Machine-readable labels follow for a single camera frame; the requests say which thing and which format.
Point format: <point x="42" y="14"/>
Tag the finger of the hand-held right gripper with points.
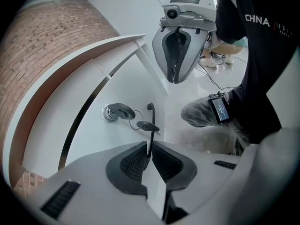
<point x="197" y="46"/>
<point x="159" y="48"/>

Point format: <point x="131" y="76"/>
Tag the small black screen device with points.
<point x="220" y="109"/>

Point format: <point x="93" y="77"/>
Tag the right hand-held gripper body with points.
<point x="189" y="8"/>

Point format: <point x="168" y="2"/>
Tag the person's black t-shirt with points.
<point x="257" y="67"/>

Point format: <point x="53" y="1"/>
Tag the white drawer with key lock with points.
<point x="93" y="137"/>

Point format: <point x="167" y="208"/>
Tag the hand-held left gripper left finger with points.
<point x="93" y="184"/>

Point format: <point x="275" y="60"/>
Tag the black headed key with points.
<point x="146" y="125"/>
<point x="122" y="109"/>

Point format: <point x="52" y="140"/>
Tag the person's camouflage trousers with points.
<point x="199" y="114"/>

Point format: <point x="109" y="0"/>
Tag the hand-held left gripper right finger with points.
<point x="204" y="177"/>

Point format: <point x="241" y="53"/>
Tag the white desk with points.
<point x="47" y="116"/>

